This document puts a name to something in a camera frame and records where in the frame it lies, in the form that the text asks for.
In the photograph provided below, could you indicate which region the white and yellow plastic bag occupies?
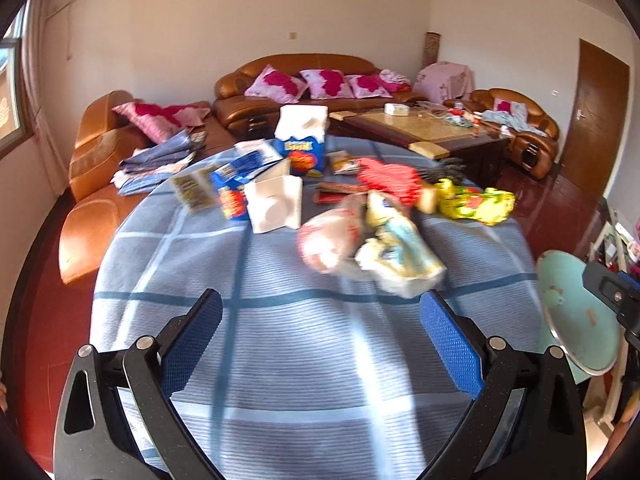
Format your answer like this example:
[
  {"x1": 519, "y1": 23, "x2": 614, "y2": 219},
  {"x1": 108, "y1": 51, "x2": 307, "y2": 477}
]
[{"x1": 297, "y1": 191, "x2": 447, "y2": 299}]

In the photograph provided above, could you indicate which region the yellow printed plastic bag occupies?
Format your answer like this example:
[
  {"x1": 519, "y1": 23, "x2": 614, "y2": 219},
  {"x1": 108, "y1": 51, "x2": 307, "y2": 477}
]
[{"x1": 435, "y1": 179, "x2": 515, "y2": 226}]

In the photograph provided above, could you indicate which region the yellow sponge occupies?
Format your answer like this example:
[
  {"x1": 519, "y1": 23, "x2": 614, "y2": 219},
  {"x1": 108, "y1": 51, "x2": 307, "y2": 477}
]
[{"x1": 414, "y1": 183, "x2": 439, "y2": 214}]

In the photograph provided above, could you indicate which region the red plastic bag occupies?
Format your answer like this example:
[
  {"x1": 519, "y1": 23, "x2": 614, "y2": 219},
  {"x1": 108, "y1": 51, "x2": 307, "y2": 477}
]
[{"x1": 357, "y1": 157, "x2": 422, "y2": 207}]

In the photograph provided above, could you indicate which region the black knitted cord bundle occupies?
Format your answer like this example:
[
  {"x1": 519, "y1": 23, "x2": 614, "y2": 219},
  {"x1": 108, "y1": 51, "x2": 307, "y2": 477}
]
[{"x1": 418, "y1": 156, "x2": 468, "y2": 187}]

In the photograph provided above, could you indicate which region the red cigarette carton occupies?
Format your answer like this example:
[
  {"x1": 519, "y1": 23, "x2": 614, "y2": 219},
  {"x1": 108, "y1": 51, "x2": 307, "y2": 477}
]
[{"x1": 312, "y1": 182, "x2": 368, "y2": 205}]

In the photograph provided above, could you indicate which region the mint green trash bin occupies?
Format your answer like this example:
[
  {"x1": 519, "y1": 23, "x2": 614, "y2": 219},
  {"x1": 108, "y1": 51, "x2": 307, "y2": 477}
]
[{"x1": 536, "y1": 250, "x2": 620, "y2": 384}]

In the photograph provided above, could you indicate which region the blue plaid tablecloth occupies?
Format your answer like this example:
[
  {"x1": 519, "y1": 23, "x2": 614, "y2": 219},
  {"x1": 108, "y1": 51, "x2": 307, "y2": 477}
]
[{"x1": 89, "y1": 135, "x2": 547, "y2": 480}]

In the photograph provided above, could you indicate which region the brown wooden door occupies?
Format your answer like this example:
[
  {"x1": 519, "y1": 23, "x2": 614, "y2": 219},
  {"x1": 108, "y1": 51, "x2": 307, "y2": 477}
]
[{"x1": 560, "y1": 39, "x2": 630, "y2": 198}]

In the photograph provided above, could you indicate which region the white open paper box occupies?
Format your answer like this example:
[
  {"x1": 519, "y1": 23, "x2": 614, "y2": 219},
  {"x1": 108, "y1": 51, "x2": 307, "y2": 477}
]
[{"x1": 244, "y1": 158, "x2": 303, "y2": 234}]

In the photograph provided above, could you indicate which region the brown leather armchair far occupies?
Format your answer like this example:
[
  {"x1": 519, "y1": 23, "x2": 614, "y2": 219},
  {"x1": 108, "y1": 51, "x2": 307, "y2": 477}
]
[{"x1": 444, "y1": 88, "x2": 560, "y2": 179}]

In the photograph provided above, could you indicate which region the brown leather armchair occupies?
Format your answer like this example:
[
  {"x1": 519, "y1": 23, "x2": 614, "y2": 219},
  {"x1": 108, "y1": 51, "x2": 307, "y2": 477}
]
[
  {"x1": 57, "y1": 90, "x2": 237, "y2": 285},
  {"x1": 444, "y1": 88, "x2": 560, "y2": 179}
]

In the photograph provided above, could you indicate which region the folded blue cloth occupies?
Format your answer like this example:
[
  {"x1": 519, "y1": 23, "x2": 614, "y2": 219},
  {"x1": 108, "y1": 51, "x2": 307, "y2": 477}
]
[{"x1": 111, "y1": 129, "x2": 206, "y2": 196}]

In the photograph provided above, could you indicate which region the dark wood coffee table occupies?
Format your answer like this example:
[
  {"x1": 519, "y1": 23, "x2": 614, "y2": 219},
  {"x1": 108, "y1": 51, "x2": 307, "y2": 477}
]
[{"x1": 330, "y1": 108, "x2": 511, "y2": 188}]

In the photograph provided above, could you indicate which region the pink flower pillow on armchair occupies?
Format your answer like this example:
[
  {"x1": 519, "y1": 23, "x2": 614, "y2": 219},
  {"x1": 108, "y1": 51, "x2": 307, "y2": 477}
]
[{"x1": 112, "y1": 101, "x2": 210, "y2": 144}]

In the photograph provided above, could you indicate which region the brown leather armchair near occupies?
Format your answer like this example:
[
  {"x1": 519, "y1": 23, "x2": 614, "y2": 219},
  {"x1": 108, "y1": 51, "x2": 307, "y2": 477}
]
[{"x1": 57, "y1": 90, "x2": 237, "y2": 285}]

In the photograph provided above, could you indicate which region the blue snack box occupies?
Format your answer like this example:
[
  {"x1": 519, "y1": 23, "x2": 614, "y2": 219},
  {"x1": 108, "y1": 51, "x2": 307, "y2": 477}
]
[{"x1": 274, "y1": 104, "x2": 329, "y2": 177}]

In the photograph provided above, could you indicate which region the white tissue box on table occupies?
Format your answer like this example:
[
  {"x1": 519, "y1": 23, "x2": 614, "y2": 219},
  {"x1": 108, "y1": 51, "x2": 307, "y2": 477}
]
[{"x1": 384, "y1": 102, "x2": 410, "y2": 117}]

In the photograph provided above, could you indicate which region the pink flower pillow left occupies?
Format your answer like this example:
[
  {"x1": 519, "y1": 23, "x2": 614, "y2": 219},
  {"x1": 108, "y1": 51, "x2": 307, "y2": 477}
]
[{"x1": 244, "y1": 64, "x2": 308, "y2": 104}]

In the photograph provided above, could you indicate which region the pink cloth covered object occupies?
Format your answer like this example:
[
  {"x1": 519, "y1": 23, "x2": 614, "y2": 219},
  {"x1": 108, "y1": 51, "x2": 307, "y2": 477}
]
[{"x1": 413, "y1": 62, "x2": 475, "y2": 104}]

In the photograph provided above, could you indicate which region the pink flower pillow right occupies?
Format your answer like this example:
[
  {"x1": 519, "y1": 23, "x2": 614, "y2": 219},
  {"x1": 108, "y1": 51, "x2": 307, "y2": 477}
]
[{"x1": 345, "y1": 75, "x2": 392, "y2": 100}]

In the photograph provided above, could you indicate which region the pink flower pillow middle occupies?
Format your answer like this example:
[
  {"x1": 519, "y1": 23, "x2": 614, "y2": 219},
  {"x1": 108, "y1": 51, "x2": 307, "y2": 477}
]
[{"x1": 300, "y1": 68, "x2": 354, "y2": 100}]

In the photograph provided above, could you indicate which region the window with frame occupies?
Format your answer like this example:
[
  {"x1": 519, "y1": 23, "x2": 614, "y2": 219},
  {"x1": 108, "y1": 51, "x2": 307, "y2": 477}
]
[{"x1": 0, "y1": 3, "x2": 32, "y2": 158}]

